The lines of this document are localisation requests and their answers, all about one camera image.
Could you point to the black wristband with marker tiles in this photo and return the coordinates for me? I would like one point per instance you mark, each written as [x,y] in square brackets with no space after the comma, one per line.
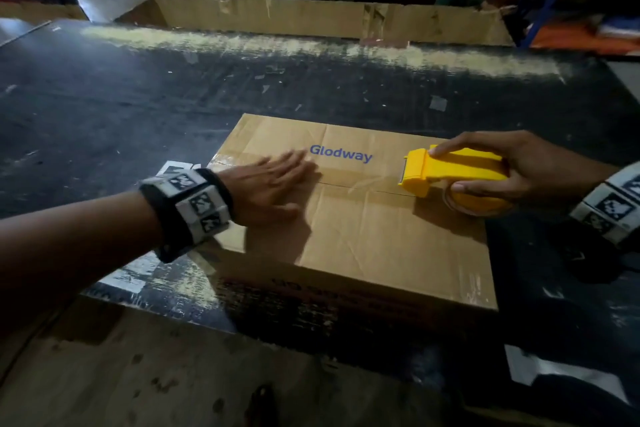
[612,204]
[192,209]

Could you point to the person's left little finger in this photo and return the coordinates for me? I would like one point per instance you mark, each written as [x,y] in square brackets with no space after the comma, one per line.
[261,163]

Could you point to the person's left thumb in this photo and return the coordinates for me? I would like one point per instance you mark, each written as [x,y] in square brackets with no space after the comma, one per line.
[282,213]

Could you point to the yellow tape dispenser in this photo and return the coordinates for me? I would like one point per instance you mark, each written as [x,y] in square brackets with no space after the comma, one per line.
[450,169]

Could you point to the person's right thumb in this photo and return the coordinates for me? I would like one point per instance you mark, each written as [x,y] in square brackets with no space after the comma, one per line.
[477,186]

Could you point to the white marker tag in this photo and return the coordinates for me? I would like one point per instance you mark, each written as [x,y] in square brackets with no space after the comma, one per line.
[172,167]

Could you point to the person's left hand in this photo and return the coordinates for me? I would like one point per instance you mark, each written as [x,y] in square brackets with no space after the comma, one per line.
[255,191]

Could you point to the large open cardboard box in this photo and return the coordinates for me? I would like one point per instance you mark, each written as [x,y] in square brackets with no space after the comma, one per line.
[310,19]

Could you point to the person's left forearm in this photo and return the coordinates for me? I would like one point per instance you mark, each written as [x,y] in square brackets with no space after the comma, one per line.
[75,251]

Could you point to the person's left middle finger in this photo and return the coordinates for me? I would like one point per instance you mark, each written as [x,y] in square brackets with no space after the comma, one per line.
[292,164]

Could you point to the brown cardboard box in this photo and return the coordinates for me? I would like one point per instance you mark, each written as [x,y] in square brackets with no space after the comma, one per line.
[370,236]

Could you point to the person's right hand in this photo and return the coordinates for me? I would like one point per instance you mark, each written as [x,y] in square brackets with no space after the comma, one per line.
[545,171]

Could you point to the white paper sheet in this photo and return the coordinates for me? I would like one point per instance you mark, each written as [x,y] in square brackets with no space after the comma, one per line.
[555,369]

